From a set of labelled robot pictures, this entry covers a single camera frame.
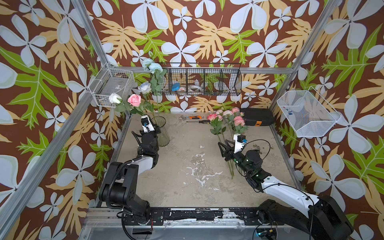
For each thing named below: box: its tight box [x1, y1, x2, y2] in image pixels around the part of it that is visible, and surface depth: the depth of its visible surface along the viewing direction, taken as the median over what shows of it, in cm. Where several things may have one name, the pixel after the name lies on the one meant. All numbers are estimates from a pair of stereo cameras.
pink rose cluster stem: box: [231, 108, 241, 117], surface depth 115 cm
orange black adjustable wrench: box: [178, 115, 204, 121], surface depth 121 cm
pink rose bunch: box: [232, 115, 248, 134], surface depth 107 cm
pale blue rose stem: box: [138, 81, 156, 118], surface depth 80 cm
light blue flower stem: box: [142, 51, 163, 118], surface depth 84 cm
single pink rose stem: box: [216, 109, 224, 122], surface depth 114 cm
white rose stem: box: [109, 92, 127, 112], surface depth 70 cm
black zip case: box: [240, 108, 275, 127], surface depth 113 cm
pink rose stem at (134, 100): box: [127, 94, 144, 115], surface depth 65 cm
